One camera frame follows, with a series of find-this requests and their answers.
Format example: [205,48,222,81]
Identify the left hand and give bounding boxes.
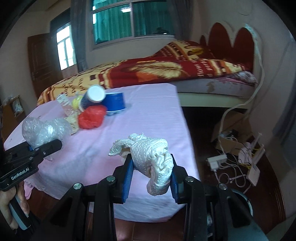
[0,181,30,230]

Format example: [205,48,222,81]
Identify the red yellow patterned blanket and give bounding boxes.
[37,40,246,105]

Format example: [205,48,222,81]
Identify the white wifi router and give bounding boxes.
[238,133,265,186]

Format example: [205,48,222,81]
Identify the grey curtain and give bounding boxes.
[70,0,88,72]

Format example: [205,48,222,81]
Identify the white hanging power cable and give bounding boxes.
[218,26,265,153]

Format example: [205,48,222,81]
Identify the white power strip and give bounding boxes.
[207,154,227,172]

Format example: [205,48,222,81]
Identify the green curtained window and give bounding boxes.
[90,1,175,48]

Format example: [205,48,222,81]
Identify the brown wooden door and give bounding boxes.
[27,33,63,97]

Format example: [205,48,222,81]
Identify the blue paper cup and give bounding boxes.
[101,92,126,115]

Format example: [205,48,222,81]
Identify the bright side window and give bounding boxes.
[49,9,78,71]

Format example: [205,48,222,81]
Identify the yellow cloth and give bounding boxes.
[71,95,83,110]

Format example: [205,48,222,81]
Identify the red heart-shaped headboard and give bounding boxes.
[200,22,262,79]

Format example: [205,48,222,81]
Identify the brown cardboard box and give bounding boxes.
[211,110,253,156]

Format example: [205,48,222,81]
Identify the tangled white cables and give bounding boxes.
[214,134,253,195]

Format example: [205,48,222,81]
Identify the clear plastic bag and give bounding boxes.
[22,117,72,149]

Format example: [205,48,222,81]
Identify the bed with white frame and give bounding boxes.
[36,39,260,110]

